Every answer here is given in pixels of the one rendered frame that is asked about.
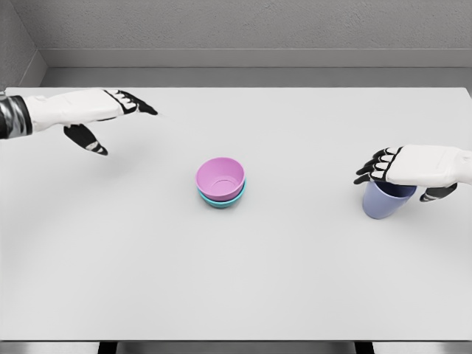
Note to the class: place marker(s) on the teal bowl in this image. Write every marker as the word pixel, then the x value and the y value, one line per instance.
pixel 225 204

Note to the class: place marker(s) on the pink bowl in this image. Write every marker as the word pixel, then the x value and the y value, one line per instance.
pixel 220 179

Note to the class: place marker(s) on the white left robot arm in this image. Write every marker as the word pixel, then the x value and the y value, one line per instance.
pixel 22 114

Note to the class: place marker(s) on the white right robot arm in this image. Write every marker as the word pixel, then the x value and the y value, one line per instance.
pixel 467 164

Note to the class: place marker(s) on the lavender blue cup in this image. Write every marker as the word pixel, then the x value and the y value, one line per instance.
pixel 380 203

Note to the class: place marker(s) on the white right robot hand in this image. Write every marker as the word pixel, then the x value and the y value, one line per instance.
pixel 420 166

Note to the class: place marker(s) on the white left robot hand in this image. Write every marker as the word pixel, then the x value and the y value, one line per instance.
pixel 86 105

